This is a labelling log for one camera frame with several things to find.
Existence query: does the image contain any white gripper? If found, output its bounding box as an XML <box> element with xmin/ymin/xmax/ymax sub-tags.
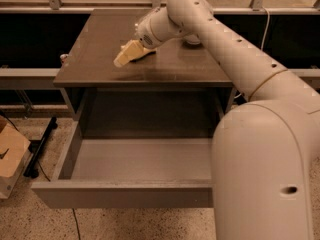
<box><xmin>114</xmin><ymin>15</ymin><xmax>163</xmax><ymax>67</ymax></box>

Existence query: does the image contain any yellow sponge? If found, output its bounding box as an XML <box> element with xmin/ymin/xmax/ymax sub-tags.
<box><xmin>130</xmin><ymin>48</ymin><xmax>157</xmax><ymax>62</ymax></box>

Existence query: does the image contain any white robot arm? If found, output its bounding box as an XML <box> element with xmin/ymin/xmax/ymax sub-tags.
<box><xmin>114</xmin><ymin>0</ymin><xmax>320</xmax><ymax>240</ymax></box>

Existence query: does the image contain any grey cabinet with top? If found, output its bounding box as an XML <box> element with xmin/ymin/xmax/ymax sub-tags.
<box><xmin>53</xmin><ymin>8</ymin><xmax>238</xmax><ymax>139</ymax></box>

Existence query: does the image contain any open grey top drawer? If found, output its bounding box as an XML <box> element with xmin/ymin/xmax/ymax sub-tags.
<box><xmin>31</xmin><ymin>122</ymin><xmax>212</xmax><ymax>209</ymax></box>

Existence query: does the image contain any white bowl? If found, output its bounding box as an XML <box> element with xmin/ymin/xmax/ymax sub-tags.
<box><xmin>183</xmin><ymin>34</ymin><xmax>201</xmax><ymax>45</ymax></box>

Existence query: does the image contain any small can behind cabinet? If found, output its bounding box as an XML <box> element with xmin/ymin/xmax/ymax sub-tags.
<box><xmin>60</xmin><ymin>54</ymin><xmax>68</xmax><ymax>65</ymax></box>

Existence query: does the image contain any cardboard box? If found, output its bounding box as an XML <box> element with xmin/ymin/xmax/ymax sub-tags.
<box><xmin>0</xmin><ymin>117</ymin><xmax>30</xmax><ymax>179</ymax></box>

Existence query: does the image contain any black stand leg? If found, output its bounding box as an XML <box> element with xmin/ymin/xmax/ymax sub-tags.
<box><xmin>23</xmin><ymin>117</ymin><xmax>58</xmax><ymax>179</ymax></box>

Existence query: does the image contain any white cable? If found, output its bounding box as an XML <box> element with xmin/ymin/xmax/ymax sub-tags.
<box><xmin>259</xmin><ymin>7</ymin><xmax>270</xmax><ymax>52</ymax></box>

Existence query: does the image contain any black floor cable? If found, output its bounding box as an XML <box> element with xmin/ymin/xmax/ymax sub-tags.
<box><xmin>71</xmin><ymin>208</ymin><xmax>82</xmax><ymax>240</ymax></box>

